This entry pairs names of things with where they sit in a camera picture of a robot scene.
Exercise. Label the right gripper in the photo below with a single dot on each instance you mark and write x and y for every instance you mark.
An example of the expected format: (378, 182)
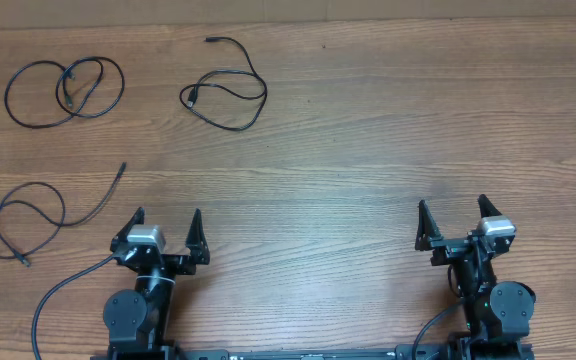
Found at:
(429, 238)

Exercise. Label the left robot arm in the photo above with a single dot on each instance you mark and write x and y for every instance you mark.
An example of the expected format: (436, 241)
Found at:
(137, 318)

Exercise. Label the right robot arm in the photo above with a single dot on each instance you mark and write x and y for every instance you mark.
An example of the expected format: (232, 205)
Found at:
(497, 313)

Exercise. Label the cardboard backboard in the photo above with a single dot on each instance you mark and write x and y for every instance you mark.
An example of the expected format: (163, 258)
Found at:
(31, 14)

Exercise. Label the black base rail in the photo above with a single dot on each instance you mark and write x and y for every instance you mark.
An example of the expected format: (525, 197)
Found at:
(400, 352)

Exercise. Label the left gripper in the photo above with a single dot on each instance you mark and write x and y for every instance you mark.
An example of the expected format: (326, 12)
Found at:
(195, 241)

